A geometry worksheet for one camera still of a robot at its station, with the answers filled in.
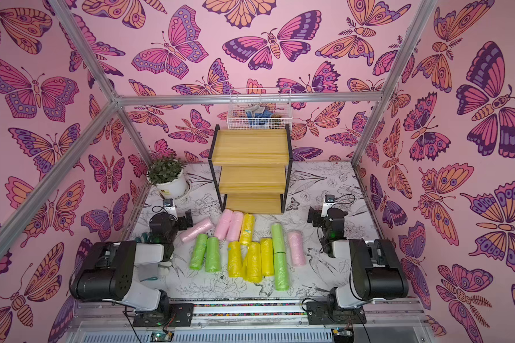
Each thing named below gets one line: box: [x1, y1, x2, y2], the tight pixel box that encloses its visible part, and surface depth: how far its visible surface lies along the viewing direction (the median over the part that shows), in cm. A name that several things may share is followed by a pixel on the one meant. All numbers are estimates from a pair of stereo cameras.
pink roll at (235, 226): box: [226, 210, 244, 243], surface depth 94 cm
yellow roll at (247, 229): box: [239, 212, 256, 246], surface depth 93 cm
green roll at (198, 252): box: [189, 234, 208, 271], surface depth 87 cm
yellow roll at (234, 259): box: [227, 240, 243, 278], surface depth 86 cm
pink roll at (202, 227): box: [179, 217, 216, 243], surface depth 94 cm
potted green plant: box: [146, 155, 187, 200], surface depth 96 cm
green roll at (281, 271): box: [273, 251, 290, 291], surface depth 83 cm
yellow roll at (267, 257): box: [260, 237, 274, 277], surface depth 85 cm
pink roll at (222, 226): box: [213, 208, 233, 241], surface depth 96 cm
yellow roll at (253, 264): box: [244, 241, 263, 284], surface depth 83 cm
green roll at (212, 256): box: [205, 237, 222, 273], surface depth 86 cm
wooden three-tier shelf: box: [208, 124, 294, 214], surface depth 86 cm
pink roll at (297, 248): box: [287, 230, 307, 267], surface depth 89 cm
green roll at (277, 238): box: [271, 222, 287, 254], surface depth 91 cm
